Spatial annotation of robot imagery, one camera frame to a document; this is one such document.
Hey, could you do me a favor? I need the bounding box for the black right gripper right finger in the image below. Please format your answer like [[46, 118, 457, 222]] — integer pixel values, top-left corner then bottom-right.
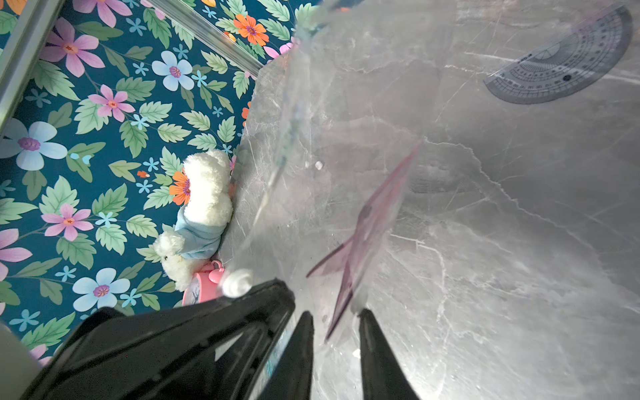
[[359, 308, 419, 400]]

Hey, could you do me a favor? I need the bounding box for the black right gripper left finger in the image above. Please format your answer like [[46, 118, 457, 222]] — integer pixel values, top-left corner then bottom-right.
[[258, 311, 314, 400]]

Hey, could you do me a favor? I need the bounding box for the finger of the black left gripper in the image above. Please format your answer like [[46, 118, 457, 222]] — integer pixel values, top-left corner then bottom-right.
[[22, 279, 295, 399]]

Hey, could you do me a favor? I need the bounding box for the purple triangle ruler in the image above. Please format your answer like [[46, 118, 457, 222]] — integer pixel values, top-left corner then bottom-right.
[[306, 145, 420, 340]]

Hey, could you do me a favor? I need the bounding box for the purple protractor set pouch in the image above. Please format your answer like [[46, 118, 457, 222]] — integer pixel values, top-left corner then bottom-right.
[[220, 1, 457, 335]]

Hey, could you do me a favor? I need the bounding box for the grey protractor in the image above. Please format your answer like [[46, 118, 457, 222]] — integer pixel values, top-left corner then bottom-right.
[[483, 4, 633, 105]]

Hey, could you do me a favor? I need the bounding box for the pink round toy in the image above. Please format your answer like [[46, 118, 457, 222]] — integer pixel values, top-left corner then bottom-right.
[[182, 260, 225, 307]]

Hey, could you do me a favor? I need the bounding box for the white plush bear toy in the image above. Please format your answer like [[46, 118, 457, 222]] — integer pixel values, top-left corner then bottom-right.
[[153, 149, 233, 292]]

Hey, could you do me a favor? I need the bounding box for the aluminium left frame post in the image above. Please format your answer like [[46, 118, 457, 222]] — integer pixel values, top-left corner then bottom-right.
[[1, 0, 65, 129]]

